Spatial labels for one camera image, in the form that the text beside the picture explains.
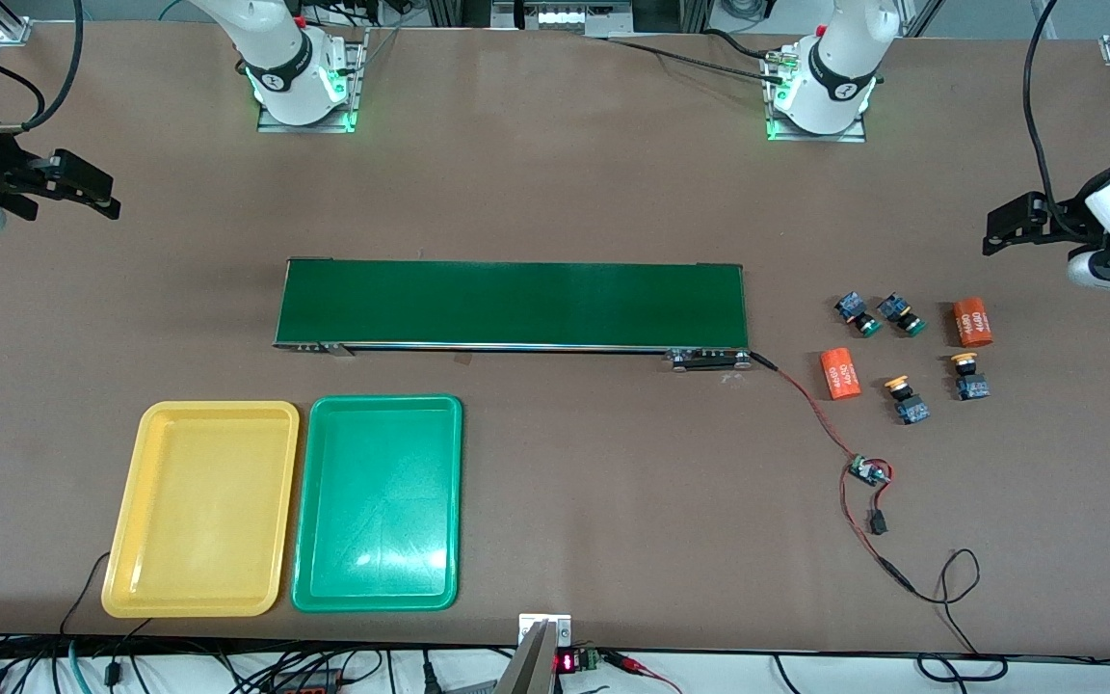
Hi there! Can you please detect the black cable with metal plug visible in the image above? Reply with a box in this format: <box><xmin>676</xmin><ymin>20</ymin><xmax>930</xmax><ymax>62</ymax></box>
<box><xmin>603</xmin><ymin>29</ymin><xmax>792</xmax><ymax>83</ymax></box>

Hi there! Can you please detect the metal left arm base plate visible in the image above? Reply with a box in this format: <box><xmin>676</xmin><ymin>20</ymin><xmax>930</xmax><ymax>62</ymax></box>
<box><xmin>765</xmin><ymin>43</ymin><xmax>869</xmax><ymax>144</ymax></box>

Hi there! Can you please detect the grey metal camera bracket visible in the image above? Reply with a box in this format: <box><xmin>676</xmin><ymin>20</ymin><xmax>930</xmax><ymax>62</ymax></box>
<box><xmin>518</xmin><ymin>613</ymin><xmax>573</xmax><ymax>694</ymax></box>

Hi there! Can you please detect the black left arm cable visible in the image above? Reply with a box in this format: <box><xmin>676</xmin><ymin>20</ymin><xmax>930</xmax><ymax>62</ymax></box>
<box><xmin>1024</xmin><ymin>0</ymin><xmax>1096</xmax><ymax>237</ymax></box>

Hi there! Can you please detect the green conveyor belt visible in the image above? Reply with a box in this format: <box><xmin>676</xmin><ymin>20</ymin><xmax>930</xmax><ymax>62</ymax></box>
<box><xmin>273</xmin><ymin>257</ymin><xmax>754</xmax><ymax>373</ymax></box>

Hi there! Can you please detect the red clip lead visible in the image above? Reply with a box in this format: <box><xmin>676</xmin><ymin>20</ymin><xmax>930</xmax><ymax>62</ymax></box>
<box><xmin>608</xmin><ymin>652</ymin><xmax>681</xmax><ymax>694</ymax></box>

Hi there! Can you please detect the green push button switch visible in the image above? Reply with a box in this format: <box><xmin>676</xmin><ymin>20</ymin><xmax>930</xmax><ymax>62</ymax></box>
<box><xmin>878</xmin><ymin>293</ymin><xmax>927</xmax><ymax>337</ymax></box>
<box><xmin>834</xmin><ymin>292</ymin><xmax>882</xmax><ymax>337</ymax></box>

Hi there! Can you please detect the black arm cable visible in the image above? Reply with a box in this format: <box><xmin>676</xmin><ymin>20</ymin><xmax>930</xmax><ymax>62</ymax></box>
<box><xmin>0</xmin><ymin>0</ymin><xmax>84</xmax><ymax>131</ymax></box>
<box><xmin>1024</xmin><ymin>0</ymin><xmax>1096</xmax><ymax>237</ymax></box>

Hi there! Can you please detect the yellow push button switch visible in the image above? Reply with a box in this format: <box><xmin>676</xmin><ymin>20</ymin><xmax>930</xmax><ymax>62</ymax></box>
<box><xmin>884</xmin><ymin>377</ymin><xmax>931</xmax><ymax>426</ymax></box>
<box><xmin>950</xmin><ymin>353</ymin><xmax>991</xmax><ymax>402</ymax></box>

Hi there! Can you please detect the red and black wire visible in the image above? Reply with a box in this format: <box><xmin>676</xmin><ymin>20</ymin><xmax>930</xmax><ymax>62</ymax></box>
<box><xmin>753</xmin><ymin>352</ymin><xmax>914</xmax><ymax>594</ymax></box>

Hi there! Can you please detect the metal equipment rack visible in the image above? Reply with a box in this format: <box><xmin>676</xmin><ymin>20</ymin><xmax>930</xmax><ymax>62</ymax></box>
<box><xmin>425</xmin><ymin>0</ymin><xmax>710</xmax><ymax>40</ymax></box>

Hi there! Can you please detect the green plastic tray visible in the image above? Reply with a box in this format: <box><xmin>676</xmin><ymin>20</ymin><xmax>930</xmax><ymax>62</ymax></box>
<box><xmin>291</xmin><ymin>394</ymin><xmax>464</xmax><ymax>614</ymax></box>

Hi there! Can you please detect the yellow plastic tray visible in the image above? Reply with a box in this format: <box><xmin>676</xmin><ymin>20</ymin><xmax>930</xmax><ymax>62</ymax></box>
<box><xmin>100</xmin><ymin>400</ymin><xmax>301</xmax><ymax>619</ymax></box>

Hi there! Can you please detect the thin black looped cable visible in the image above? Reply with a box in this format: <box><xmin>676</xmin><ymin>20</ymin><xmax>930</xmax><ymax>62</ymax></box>
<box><xmin>910</xmin><ymin>549</ymin><xmax>1009</xmax><ymax>683</ymax></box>

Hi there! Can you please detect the orange 4680 cylinder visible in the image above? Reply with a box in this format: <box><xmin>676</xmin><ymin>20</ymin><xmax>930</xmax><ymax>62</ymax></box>
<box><xmin>820</xmin><ymin>347</ymin><xmax>862</xmax><ymax>401</ymax></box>
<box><xmin>952</xmin><ymin>299</ymin><xmax>993</xmax><ymax>348</ymax></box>

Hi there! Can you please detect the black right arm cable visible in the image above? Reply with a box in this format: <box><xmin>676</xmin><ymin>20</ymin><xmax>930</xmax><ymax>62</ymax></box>
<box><xmin>0</xmin><ymin>0</ymin><xmax>84</xmax><ymax>131</ymax></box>

